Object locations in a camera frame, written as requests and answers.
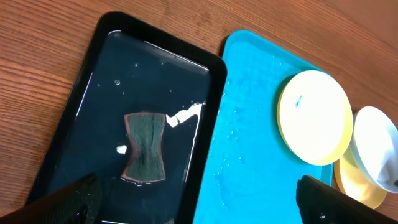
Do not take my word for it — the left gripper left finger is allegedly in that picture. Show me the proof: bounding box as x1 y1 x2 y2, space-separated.
1 174 103 224

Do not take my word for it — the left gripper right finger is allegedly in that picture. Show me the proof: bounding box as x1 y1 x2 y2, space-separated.
296 175 397 224

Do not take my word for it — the yellow-green plate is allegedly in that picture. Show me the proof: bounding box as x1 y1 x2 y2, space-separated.
334 147 387 209
277 70 353 166

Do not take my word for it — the light blue plate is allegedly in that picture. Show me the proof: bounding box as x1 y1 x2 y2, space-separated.
350 106 397 194

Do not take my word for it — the green and tan sponge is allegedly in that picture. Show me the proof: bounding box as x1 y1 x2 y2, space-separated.
122 112 166 183

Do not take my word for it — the teal plastic serving tray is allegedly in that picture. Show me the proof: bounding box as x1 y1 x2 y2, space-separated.
194 30 333 224

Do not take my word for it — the black plastic tray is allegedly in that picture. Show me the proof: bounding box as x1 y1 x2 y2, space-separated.
27 11 227 223

